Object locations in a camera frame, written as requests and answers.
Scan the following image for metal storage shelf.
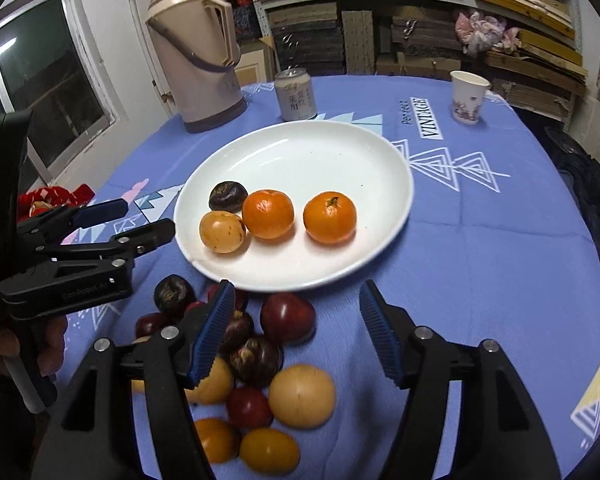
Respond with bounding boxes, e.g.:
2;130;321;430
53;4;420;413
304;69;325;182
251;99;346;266
157;0;588;111

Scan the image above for blue printed tablecloth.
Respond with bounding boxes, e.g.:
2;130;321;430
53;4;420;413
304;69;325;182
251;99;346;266
55;75;600;480

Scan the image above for dark water chestnut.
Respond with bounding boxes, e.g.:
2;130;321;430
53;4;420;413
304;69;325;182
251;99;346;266
153;275;197;318
209;181;249;213
228;337;284;388
220;310;256;356

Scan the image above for red bag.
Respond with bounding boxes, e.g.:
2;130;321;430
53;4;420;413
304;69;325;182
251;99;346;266
17;184;97;221

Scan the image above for person's left forearm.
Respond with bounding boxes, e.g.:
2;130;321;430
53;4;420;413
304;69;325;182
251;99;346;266
0;360;38;480

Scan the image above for dark red tomato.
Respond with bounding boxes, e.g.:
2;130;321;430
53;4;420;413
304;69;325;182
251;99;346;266
225;386;274;430

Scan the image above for pink crumpled cloth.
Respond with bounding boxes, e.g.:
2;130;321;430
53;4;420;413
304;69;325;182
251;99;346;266
454;10;523;58

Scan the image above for tan round fruit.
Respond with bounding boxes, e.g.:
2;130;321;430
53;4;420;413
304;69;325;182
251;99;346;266
199;211;247;254
130;335;151;394
268;365;337;429
185;357;235;406

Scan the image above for white paper cup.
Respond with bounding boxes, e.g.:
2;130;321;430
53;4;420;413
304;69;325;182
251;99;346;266
449;71;491;126

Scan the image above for stacks of flat boxes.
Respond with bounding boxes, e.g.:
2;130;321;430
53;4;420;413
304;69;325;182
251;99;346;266
160;0;600;111

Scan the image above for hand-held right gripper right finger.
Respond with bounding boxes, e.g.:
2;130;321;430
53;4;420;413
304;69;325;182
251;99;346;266
358;280;563;480

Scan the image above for dark red plum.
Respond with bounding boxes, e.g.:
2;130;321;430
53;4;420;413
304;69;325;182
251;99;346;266
260;292;317;346

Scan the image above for orange mandarin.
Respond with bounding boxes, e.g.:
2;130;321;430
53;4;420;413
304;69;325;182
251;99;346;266
302;191;357;245
242;189;296;240

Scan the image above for white wall conduit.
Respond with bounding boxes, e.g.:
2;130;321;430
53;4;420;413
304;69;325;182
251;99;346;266
128;0;173;108

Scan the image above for beige thermos jug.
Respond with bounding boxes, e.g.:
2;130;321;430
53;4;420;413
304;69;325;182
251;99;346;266
145;0;249;134

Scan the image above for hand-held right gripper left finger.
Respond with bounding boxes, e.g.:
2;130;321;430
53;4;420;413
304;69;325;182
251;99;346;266
32;280;237;480

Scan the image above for orange yellow tomato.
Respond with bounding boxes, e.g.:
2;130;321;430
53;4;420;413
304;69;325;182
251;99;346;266
194;417;242;464

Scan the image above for window with grey frame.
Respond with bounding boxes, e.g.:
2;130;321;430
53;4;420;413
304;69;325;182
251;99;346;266
0;0;118;196

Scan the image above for person's left hand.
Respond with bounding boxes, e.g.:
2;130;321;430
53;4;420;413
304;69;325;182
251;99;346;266
0;316;69;378

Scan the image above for white drink can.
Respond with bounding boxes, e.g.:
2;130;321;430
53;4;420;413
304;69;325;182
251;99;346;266
274;67;317;122

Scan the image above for dark cloth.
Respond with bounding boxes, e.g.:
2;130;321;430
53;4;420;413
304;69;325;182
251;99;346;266
545;125;600;286

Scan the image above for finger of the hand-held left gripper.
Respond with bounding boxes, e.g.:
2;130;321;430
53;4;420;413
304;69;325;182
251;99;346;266
17;199;129;242
35;219;176;266

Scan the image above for white round plate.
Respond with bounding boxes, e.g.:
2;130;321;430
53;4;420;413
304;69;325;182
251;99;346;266
173;121;414;293

